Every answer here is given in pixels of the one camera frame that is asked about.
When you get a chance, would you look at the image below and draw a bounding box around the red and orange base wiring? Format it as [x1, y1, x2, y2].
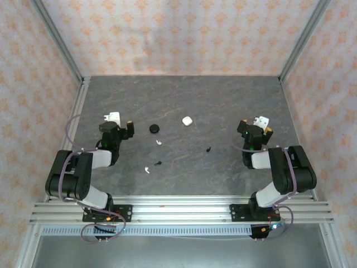
[262, 213, 286, 233]
[104, 209, 123, 224]

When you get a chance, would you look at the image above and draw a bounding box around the grey metal sheet panel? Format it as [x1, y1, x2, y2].
[33, 236, 332, 268]

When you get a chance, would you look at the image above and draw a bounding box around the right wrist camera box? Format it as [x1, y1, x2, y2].
[252, 115, 271, 130]

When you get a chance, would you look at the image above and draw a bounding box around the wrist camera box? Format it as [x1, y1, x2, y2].
[252, 115, 271, 130]
[103, 111, 122, 127]

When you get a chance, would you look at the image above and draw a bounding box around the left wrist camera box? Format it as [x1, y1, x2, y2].
[103, 111, 122, 127]

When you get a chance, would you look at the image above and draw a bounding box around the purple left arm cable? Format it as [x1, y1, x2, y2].
[60, 113, 126, 244]

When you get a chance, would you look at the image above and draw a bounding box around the aluminium table side rail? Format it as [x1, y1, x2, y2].
[44, 76, 91, 202]

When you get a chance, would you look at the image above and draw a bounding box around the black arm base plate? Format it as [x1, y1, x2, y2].
[82, 204, 133, 223]
[230, 204, 281, 223]

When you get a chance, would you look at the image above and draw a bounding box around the black bracket under duct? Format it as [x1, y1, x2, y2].
[250, 224, 279, 241]
[93, 224, 118, 241]

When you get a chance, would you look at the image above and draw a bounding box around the wide aluminium mounting rail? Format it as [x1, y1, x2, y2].
[29, 195, 335, 225]

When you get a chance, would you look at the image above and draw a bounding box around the aluminium corner post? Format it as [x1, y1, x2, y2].
[278, 0, 333, 84]
[31, 0, 85, 83]

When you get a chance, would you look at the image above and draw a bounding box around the grey slotted cable duct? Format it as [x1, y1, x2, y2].
[41, 226, 253, 237]

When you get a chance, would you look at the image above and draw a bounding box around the aluminium lower frame bar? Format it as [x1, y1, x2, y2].
[319, 223, 348, 268]
[15, 223, 42, 268]

